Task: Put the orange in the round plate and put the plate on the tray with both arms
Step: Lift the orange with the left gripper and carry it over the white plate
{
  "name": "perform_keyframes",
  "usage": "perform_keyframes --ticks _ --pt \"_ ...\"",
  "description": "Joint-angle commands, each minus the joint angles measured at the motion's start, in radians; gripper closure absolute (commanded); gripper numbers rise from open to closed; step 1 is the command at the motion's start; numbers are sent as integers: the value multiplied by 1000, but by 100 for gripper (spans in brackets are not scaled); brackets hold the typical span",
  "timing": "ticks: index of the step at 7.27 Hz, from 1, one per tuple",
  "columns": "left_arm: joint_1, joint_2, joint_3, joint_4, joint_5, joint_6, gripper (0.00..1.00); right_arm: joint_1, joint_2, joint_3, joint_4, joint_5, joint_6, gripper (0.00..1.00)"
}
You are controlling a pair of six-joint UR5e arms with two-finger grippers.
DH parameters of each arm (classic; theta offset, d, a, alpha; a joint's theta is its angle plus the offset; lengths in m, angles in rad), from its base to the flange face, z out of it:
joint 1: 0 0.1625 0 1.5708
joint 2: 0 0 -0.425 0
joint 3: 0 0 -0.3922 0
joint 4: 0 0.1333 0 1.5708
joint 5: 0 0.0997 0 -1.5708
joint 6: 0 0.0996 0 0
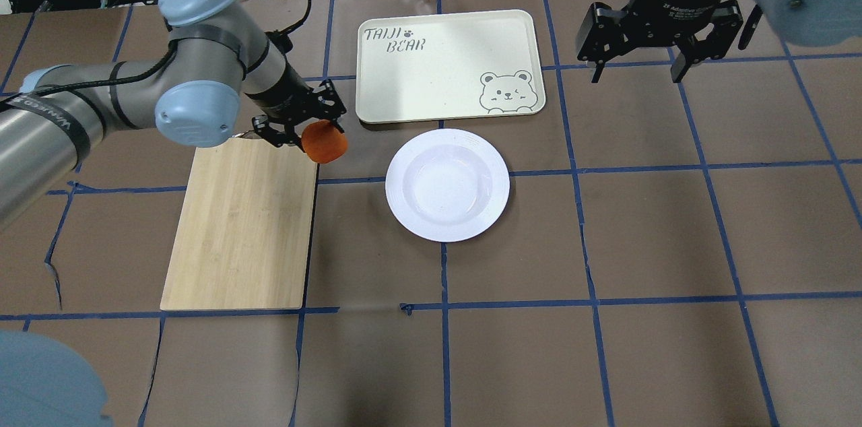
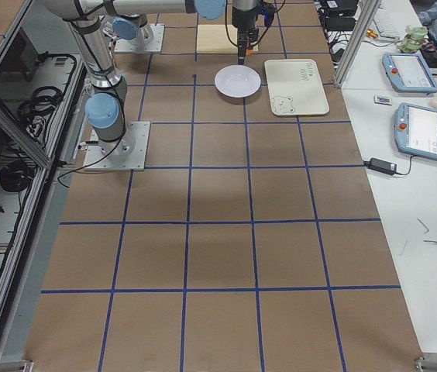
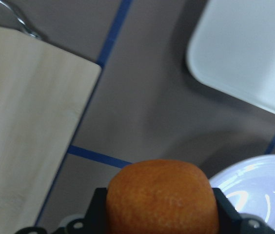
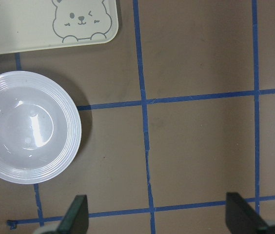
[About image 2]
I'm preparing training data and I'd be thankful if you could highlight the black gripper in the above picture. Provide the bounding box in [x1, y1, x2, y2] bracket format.
[232, 0, 260, 65]

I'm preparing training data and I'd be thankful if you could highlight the white round plate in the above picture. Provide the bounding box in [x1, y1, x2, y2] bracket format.
[215, 65, 261, 98]

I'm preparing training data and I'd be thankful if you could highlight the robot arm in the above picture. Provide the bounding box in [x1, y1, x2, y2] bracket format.
[103, 1, 269, 65]
[43, 1, 226, 155]

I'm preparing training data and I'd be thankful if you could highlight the cream bear tray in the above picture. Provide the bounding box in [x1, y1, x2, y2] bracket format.
[264, 59, 329, 116]

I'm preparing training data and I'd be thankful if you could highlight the bamboo cutting board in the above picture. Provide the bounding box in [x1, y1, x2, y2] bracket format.
[195, 24, 260, 54]

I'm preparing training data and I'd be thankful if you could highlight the white keyboard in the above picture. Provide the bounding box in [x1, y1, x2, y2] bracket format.
[373, 8, 400, 40]

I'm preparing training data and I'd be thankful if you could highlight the far teach pendant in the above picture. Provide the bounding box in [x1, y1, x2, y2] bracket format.
[381, 53, 437, 94]

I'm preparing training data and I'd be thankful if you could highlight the teach pendant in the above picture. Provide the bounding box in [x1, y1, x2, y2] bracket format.
[381, 53, 437, 94]
[394, 103, 437, 161]

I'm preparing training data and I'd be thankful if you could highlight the black power adapter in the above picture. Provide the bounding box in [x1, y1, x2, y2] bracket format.
[363, 157, 397, 176]

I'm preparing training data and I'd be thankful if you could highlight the near teach pendant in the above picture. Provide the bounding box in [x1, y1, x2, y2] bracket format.
[394, 103, 437, 161]

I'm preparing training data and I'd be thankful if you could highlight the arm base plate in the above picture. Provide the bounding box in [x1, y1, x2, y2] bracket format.
[113, 22, 165, 54]
[83, 121, 151, 172]

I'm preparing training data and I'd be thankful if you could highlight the aluminium frame post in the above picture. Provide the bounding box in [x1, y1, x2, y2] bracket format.
[334, 0, 381, 88]

